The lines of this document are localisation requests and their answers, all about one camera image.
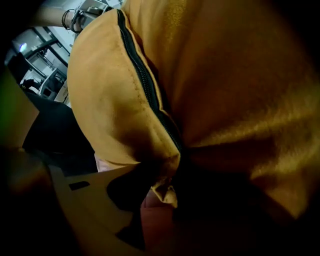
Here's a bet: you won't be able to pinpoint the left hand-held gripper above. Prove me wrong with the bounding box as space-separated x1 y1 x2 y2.
72 3 113 33

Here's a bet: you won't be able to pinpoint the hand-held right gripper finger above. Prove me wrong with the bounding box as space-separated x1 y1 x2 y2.
48 162 152 256

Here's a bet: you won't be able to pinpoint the small orange cushion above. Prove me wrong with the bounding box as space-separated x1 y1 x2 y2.
66 0 320 221

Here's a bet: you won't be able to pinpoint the person's left forearm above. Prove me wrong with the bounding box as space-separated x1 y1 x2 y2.
29 6 76 29

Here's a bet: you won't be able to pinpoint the black wrist bands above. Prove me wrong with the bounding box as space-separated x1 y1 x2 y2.
61 8 76 31

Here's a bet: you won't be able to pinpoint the person's black trousers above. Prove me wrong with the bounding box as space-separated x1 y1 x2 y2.
21 91 99 176

